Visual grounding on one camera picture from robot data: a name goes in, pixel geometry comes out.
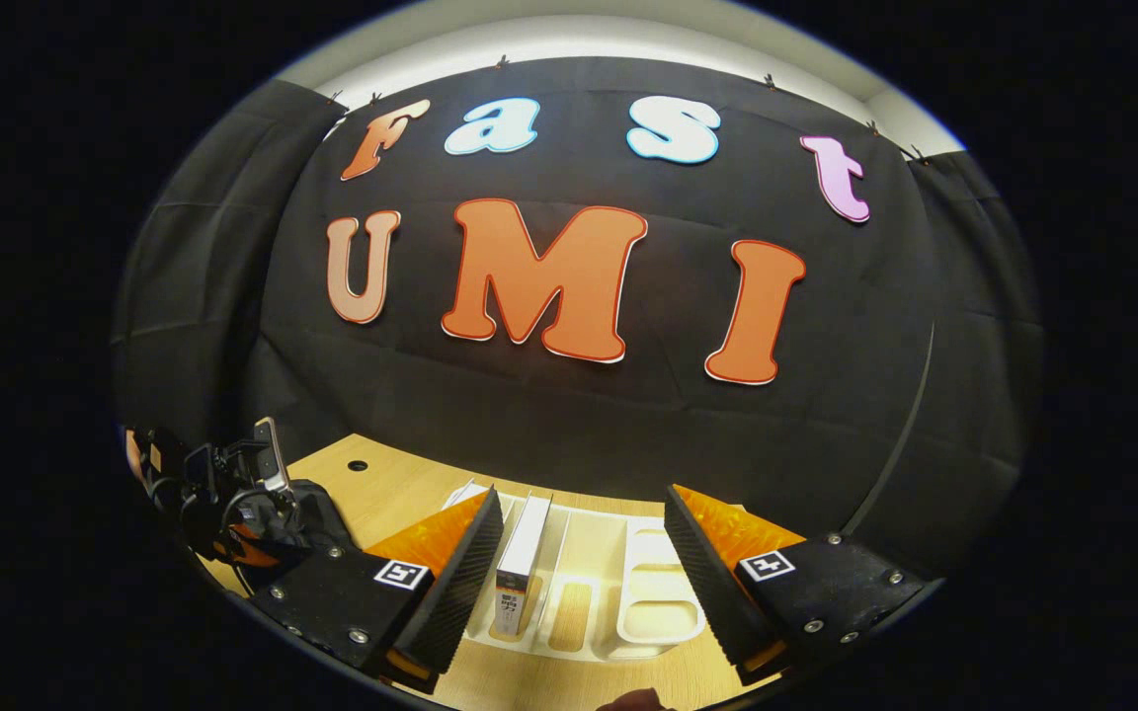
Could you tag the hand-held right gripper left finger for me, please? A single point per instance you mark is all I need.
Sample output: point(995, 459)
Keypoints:
point(460, 583)

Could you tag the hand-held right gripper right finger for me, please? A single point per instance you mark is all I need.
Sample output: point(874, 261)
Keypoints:
point(707, 583)

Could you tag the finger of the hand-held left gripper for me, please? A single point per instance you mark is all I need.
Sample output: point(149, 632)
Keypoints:
point(248, 548)

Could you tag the white bookshelf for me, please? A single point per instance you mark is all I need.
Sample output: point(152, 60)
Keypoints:
point(648, 602)

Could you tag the grey white book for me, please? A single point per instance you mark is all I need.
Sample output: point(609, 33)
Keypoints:
point(522, 543)

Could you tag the black schoolbag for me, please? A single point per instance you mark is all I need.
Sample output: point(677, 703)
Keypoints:
point(322, 513)

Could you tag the black frame pole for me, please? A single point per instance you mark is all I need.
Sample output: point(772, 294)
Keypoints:
point(900, 454)

